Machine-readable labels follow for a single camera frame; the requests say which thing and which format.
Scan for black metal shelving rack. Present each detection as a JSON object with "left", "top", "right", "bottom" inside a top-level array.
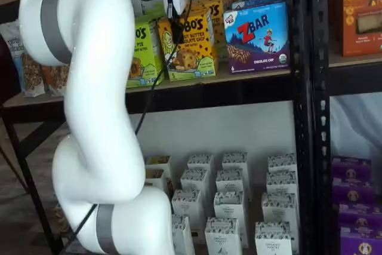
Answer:
[{"left": 310, "top": 0, "right": 382, "bottom": 255}]

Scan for orange label granola bag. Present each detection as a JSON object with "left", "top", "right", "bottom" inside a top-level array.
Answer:
[{"left": 41, "top": 63, "right": 70, "bottom": 97}]

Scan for white patterned pantry box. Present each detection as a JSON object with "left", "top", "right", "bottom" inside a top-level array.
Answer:
[
  {"left": 180, "top": 167, "right": 210, "bottom": 195},
  {"left": 170, "top": 213, "right": 195, "bottom": 255},
  {"left": 266, "top": 171, "right": 298, "bottom": 198},
  {"left": 171, "top": 188, "right": 202, "bottom": 220},
  {"left": 213, "top": 190, "right": 245, "bottom": 223},
  {"left": 221, "top": 151, "right": 249, "bottom": 174},
  {"left": 267, "top": 152, "right": 297, "bottom": 176},
  {"left": 215, "top": 168, "right": 245, "bottom": 195},
  {"left": 187, "top": 153, "right": 214, "bottom": 174},
  {"left": 261, "top": 191, "right": 298, "bottom": 226},
  {"left": 254, "top": 221, "right": 292, "bottom": 255},
  {"left": 204, "top": 216, "right": 243, "bottom": 255}
]

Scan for black metal stand legs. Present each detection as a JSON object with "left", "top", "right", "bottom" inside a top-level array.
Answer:
[{"left": 0, "top": 111, "right": 65, "bottom": 255}]

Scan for purple snack box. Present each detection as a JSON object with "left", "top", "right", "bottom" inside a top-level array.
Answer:
[
  {"left": 340, "top": 226, "right": 382, "bottom": 255},
  {"left": 338, "top": 203, "right": 382, "bottom": 229},
  {"left": 332, "top": 156, "right": 373, "bottom": 180},
  {"left": 332, "top": 177, "right": 376, "bottom": 205}
]

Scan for blue purple Zbar box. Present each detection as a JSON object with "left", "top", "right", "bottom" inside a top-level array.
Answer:
[
  {"left": 231, "top": 0, "right": 288, "bottom": 10},
  {"left": 223, "top": 1, "right": 291, "bottom": 75}
]

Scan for tan particleboard shelf board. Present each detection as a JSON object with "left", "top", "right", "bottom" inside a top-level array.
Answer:
[
  {"left": 143, "top": 147, "right": 299, "bottom": 255},
  {"left": 0, "top": 68, "right": 292, "bottom": 109},
  {"left": 328, "top": 53, "right": 382, "bottom": 68}
]

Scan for black shelf rail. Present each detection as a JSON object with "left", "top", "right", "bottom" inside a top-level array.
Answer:
[{"left": 0, "top": 0, "right": 314, "bottom": 255}]

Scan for large orange snack box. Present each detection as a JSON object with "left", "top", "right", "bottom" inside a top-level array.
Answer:
[{"left": 328, "top": 0, "right": 382, "bottom": 58}]

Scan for white granola bag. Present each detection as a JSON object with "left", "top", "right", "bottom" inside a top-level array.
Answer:
[{"left": 0, "top": 21, "right": 45, "bottom": 98}]

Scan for green Bobo's apple pie box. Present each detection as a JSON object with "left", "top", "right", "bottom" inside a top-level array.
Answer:
[
  {"left": 142, "top": 2, "right": 165, "bottom": 22},
  {"left": 127, "top": 17, "right": 165, "bottom": 88}
]

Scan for white plastic sheet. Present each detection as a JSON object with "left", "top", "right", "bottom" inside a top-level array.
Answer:
[{"left": 329, "top": 93, "right": 382, "bottom": 158}]

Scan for yellow label granola box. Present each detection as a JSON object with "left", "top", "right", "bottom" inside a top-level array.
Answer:
[
  {"left": 144, "top": 168, "right": 175, "bottom": 199},
  {"left": 144, "top": 155, "right": 172, "bottom": 173}
]

